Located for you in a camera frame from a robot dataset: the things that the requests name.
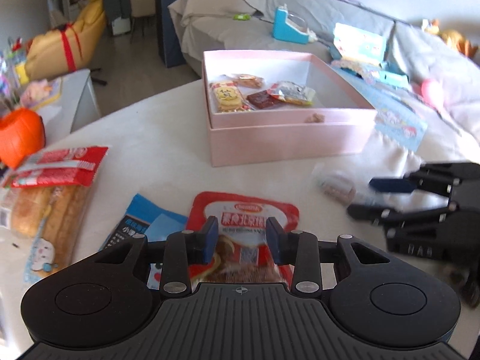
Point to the pink cardboard box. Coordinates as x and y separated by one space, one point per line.
285 138

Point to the grey sofa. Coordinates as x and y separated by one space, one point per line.
360 11

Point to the beige chair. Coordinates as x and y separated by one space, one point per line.
142 3

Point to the blue and white toy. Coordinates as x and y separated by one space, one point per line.
287 28

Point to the children's book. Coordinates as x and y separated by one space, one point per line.
56 88

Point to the brown cake packet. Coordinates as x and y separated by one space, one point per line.
337 187

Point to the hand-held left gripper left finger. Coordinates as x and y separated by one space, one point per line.
210 240

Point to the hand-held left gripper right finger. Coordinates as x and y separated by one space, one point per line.
273 242

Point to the blue snack packet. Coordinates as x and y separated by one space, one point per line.
135 217

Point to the dark red snack packet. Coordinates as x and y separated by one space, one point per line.
264 99

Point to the beige sofa throw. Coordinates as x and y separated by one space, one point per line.
210 26

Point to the pink round toy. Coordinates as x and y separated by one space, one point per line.
431 92

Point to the dark blue partition cabinet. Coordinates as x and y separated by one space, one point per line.
168 18

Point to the bread packet with red label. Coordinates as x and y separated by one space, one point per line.
48 202

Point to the silver snack packet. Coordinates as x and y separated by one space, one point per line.
292 92

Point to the yellow sofa with red ribbon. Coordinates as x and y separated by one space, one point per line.
56 45

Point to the yellow cartoon cookie packet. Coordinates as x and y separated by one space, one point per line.
227 97

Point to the white side table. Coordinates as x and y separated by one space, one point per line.
80 97

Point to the small green toy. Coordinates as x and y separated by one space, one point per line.
241 17

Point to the blue cartoon mat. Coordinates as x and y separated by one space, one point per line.
397 120

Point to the small brown snack packet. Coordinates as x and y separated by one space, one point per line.
247 80

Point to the orange plush toy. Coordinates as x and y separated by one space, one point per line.
453 37

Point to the orange pumpkin container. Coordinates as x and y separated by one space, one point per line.
20 138

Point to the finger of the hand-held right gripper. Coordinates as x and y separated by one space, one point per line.
390 185
369 212

